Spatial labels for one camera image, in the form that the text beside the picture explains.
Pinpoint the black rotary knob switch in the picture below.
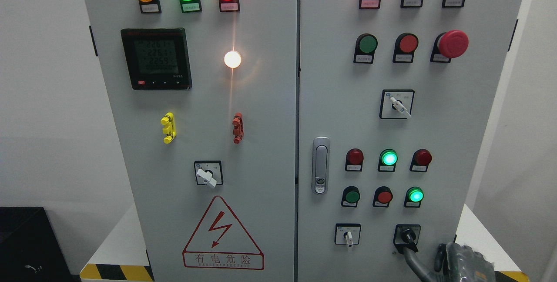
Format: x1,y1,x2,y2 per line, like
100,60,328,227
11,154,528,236
393,224,421,254

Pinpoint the grey electrical cabinet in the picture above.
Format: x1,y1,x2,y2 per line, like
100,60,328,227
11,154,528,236
85,0,522,282

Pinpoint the red test terminal block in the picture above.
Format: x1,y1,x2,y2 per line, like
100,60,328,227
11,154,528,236
232,113,244,144

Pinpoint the white glowing lamp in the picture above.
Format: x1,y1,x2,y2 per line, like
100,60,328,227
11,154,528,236
224,50,242,69

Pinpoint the dark red indicator left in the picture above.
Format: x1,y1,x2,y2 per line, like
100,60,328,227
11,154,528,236
345,148,364,171

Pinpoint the dark red indicator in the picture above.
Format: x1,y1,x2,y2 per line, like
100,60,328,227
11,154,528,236
409,149,433,172
345,148,364,171

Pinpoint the green push button lower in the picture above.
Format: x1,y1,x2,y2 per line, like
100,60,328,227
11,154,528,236
341,185,361,208

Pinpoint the green push button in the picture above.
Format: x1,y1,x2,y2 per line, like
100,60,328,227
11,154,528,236
353,34,378,64
341,185,361,208

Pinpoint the yellow test terminal block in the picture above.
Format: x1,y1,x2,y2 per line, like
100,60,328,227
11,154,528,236
160,112,177,144

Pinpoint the green lit indicator middle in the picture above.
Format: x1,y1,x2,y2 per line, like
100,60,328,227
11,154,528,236
377,149,398,172

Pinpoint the green push button upper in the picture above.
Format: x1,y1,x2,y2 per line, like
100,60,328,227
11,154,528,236
353,34,378,64

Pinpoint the red push button lower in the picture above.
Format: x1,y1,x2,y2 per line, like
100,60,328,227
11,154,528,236
372,186,393,208

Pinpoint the red push button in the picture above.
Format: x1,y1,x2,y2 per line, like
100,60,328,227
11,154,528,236
372,186,393,208
393,33,419,63

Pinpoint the red electric danger sticker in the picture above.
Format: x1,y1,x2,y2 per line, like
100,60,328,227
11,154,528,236
183,195,265,270

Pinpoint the black digital power meter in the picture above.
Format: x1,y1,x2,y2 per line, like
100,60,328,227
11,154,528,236
120,27,192,90

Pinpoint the dark red indicator right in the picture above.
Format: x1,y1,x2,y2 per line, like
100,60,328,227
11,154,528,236
409,149,433,172

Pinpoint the red push button upper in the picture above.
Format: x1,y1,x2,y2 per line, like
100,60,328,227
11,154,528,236
393,33,419,63

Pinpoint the green lit button lower right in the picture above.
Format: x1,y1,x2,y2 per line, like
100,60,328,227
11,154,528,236
404,186,424,208

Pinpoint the red emergency stop mushroom button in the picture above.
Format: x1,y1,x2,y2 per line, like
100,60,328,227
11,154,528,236
430,30,469,63

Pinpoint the black box lower left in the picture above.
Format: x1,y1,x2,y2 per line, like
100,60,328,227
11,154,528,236
0,207,73,282

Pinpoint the silver door lock handle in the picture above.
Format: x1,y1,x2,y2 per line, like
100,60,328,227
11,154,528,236
312,137,330,194

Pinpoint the white selector switch left door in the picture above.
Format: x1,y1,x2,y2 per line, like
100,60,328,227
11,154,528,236
194,160,224,188

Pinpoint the white selector switch upper right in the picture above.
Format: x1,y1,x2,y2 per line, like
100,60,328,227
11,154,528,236
379,89,415,119

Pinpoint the white selector switch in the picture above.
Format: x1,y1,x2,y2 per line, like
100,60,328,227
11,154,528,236
379,89,415,119
335,223,361,248

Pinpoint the white selector switch bottom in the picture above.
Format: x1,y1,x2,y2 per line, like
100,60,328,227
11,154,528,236
335,223,361,248

